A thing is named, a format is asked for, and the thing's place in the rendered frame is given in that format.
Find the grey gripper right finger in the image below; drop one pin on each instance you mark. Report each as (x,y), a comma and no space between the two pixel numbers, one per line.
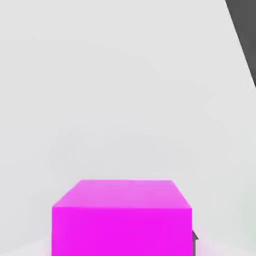
(195,244)

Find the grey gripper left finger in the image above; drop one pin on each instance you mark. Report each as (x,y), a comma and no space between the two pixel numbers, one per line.
(45,251)

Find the small magenta cube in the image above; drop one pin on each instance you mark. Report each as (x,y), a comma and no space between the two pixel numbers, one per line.
(122,230)

